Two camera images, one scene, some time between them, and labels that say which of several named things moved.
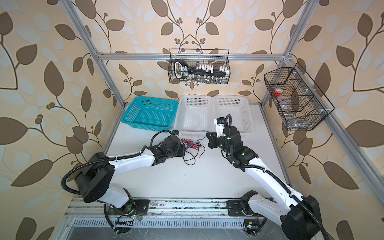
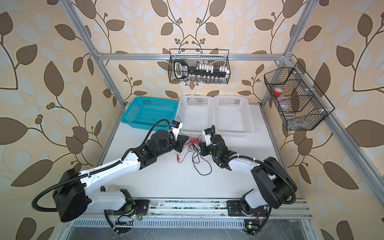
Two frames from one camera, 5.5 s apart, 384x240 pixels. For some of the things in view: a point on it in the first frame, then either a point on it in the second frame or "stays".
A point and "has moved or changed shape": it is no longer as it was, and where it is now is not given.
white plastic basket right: x=238 y=107 stays
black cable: x=194 y=157 has moved or changed shape
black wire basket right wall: x=302 y=105 stays
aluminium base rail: x=209 y=209 stays
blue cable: x=204 y=137 has moved or changed shape
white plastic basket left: x=194 y=115 stays
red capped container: x=278 y=91 stays
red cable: x=189 y=141 has moved or changed shape
